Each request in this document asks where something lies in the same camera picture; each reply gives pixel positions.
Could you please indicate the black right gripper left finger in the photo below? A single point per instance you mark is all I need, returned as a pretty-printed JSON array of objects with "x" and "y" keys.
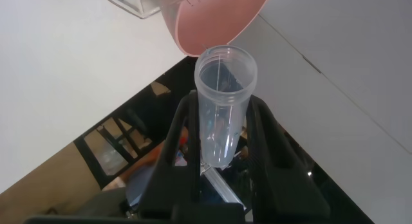
[{"x": 174, "y": 172}]

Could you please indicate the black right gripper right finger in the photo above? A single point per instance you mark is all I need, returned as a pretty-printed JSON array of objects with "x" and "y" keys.
[{"x": 280, "y": 179}]

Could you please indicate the blue pigment test tube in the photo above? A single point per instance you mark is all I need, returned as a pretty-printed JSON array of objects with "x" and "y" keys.
[{"x": 222, "y": 98}]

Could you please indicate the silver metal bar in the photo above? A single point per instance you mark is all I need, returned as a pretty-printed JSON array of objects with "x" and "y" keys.
[{"x": 222, "y": 185}]

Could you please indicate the pink plastic bowl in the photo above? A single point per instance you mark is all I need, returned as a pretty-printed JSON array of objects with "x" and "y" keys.
[{"x": 219, "y": 21}]

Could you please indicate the clear plastic measuring beaker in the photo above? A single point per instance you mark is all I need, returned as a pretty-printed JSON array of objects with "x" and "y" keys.
[{"x": 141, "y": 6}]

